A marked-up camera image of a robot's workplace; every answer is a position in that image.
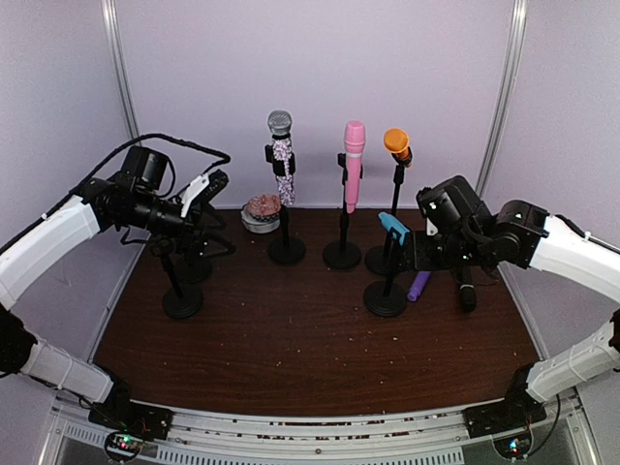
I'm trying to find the purple microphone's black stand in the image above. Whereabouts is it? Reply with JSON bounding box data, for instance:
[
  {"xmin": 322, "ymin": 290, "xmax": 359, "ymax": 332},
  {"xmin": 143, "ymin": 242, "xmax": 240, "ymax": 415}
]
[{"xmin": 174, "ymin": 240, "xmax": 213, "ymax": 284}]

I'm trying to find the blue microphone's black stand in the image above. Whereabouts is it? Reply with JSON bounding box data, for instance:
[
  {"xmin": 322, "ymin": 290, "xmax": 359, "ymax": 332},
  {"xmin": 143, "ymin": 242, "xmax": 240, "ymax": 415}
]
[{"xmin": 363, "ymin": 233, "xmax": 407, "ymax": 318}]

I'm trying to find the front aluminium rail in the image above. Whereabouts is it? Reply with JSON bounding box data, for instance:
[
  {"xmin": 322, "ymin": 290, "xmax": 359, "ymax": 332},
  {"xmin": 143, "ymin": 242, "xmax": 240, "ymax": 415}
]
[{"xmin": 47, "ymin": 387, "xmax": 597, "ymax": 465}]

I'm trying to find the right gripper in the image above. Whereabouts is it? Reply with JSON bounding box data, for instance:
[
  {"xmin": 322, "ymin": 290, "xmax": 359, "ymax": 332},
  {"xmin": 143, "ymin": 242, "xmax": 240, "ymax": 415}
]
[{"xmin": 399, "ymin": 230, "xmax": 487, "ymax": 272}]

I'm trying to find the rhinestone microphone's black stand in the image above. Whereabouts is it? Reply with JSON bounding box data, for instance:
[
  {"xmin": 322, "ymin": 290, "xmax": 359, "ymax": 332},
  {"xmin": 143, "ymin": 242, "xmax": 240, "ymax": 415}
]
[{"xmin": 263, "ymin": 143, "xmax": 307, "ymax": 266}]

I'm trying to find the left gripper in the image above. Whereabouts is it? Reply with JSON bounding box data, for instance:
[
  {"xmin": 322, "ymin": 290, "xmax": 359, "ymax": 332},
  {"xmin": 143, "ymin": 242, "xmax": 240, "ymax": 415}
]
[{"xmin": 121, "ymin": 190, "xmax": 236, "ymax": 263}]

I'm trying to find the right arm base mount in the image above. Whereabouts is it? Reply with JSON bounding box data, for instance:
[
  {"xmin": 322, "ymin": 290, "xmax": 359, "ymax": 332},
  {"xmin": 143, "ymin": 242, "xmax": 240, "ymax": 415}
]
[{"xmin": 463, "ymin": 400, "xmax": 547, "ymax": 461}]

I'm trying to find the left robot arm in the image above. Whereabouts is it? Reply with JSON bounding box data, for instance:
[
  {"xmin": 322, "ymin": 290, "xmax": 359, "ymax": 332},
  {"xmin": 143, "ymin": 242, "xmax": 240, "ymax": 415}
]
[{"xmin": 1, "ymin": 146, "xmax": 234, "ymax": 430}]

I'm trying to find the right aluminium frame post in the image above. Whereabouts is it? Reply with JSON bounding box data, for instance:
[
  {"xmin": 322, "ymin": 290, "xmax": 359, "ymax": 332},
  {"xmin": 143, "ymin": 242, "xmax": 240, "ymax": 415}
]
[{"xmin": 475, "ymin": 0, "xmax": 529, "ymax": 198}]

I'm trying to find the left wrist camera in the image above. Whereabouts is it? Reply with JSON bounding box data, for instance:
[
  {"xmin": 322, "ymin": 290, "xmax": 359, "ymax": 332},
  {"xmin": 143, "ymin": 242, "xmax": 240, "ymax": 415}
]
[{"xmin": 180, "ymin": 170, "xmax": 230, "ymax": 218}]

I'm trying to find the pink microphone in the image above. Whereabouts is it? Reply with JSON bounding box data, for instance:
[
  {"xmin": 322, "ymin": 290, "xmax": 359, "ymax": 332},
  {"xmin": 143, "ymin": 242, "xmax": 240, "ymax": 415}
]
[{"xmin": 344, "ymin": 120, "xmax": 366, "ymax": 214}]

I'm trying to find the orange microphone's black stand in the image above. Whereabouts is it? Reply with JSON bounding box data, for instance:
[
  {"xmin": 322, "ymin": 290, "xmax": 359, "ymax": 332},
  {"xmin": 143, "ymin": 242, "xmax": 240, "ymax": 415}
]
[{"xmin": 364, "ymin": 164, "xmax": 405, "ymax": 276}]

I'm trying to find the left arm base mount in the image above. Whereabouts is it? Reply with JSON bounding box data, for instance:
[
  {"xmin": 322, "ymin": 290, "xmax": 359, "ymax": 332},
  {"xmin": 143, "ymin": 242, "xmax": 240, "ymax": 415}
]
[{"xmin": 88, "ymin": 404, "xmax": 173, "ymax": 463}]

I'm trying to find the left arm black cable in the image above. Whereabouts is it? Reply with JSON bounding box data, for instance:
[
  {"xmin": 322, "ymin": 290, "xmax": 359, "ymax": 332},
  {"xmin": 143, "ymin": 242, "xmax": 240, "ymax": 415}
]
[{"xmin": 38, "ymin": 133, "xmax": 232, "ymax": 224}]

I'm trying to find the aluminium frame post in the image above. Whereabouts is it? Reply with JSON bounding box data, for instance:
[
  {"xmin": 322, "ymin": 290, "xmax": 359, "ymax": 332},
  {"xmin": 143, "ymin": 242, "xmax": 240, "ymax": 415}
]
[
  {"xmin": 100, "ymin": 0, "xmax": 140, "ymax": 139},
  {"xmin": 475, "ymin": 0, "xmax": 529, "ymax": 198}
]

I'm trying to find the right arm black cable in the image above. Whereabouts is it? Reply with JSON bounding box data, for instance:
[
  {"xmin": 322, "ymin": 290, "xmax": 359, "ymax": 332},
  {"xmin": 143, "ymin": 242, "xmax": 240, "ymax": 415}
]
[{"xmin": 522, "ymin": 387, "xmax": 568, "ymax": 456}]

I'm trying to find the orange microphone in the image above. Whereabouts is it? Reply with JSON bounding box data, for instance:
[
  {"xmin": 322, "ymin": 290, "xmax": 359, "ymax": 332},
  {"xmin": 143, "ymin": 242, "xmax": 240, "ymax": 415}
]
[{"xmin": 384, "ymin": 128, "xmax": 414, "ymax": 168}]

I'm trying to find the left aluminium frame post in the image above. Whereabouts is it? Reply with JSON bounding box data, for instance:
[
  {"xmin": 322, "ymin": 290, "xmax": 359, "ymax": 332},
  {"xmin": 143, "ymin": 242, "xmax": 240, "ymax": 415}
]
[{"xmin": 100, "ymin": 0, "xmax": 140, "ymax": 139}]

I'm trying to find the black microphone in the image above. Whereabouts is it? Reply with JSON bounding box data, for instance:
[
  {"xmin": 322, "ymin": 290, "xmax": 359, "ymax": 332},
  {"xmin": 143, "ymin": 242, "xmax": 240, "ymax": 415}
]
[{"xmin": 458, "ymin": 268, "xmax": 478, "ymax": 313}]

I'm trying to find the purple microphone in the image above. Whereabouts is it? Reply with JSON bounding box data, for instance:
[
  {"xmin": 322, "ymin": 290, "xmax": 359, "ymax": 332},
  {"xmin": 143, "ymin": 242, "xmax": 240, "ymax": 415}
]
[{"xmin": 407, "ymin": 271, "xmax": 431, "ymax": 302}]

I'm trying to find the pink microphone's black stand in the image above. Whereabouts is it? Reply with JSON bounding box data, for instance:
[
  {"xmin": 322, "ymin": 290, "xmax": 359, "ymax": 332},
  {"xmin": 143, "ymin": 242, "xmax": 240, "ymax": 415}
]
[{"xmin": 323, "ymin": 153, "xmax": 361, "ymax": 270}]

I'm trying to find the silver rhinestone microphone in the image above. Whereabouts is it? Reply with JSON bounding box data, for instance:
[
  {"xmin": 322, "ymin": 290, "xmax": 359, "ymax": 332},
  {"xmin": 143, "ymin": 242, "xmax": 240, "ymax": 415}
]
[{"xmin": 265, "ymin": 109, "xmax": 296, "ymax": 207}]

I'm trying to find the blue microphone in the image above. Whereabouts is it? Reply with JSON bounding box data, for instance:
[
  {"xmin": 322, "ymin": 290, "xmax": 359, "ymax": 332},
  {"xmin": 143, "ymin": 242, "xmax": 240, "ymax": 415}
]
[{"xmin": 378, "ymin": 211, "xmax": 411, "ymax": 246}]

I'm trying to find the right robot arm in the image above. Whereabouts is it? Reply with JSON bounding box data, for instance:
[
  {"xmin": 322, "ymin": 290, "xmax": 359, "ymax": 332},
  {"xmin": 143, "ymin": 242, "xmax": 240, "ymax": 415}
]
[{"xmin": 405, "ymin": 175, "xmax": 619, "ymax": 428}]

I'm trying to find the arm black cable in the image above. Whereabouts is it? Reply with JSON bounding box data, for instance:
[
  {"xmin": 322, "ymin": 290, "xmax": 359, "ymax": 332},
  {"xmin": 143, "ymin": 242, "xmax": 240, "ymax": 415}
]
[
  {"xmin": 38, "ymin": 133, "xmax": 232, "ymax": 224},
  {"xmin": 522, "ymin": 387, "xmax": 568, "ymax": 456}
]

